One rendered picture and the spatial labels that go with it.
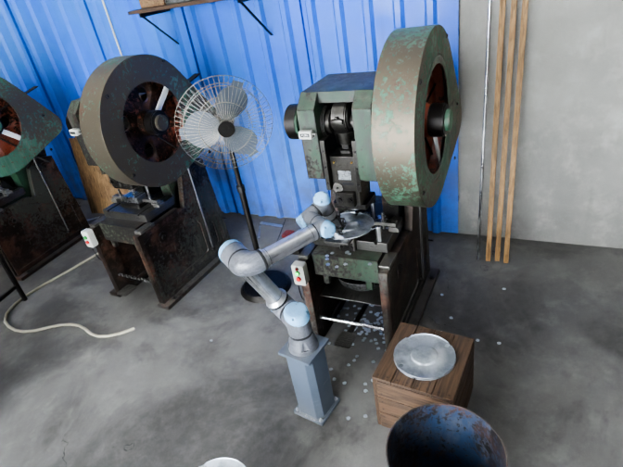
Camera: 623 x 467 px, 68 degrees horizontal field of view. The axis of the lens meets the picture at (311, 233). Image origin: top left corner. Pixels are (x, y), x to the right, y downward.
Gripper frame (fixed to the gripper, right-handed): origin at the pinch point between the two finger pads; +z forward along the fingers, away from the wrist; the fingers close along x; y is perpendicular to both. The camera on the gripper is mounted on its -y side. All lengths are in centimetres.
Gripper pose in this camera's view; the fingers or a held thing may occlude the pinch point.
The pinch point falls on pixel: (336, 237)
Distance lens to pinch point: 245.1
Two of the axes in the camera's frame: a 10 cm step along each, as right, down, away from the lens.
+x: 2.9, -8.3, 4.8
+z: 3.1, 5.5, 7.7
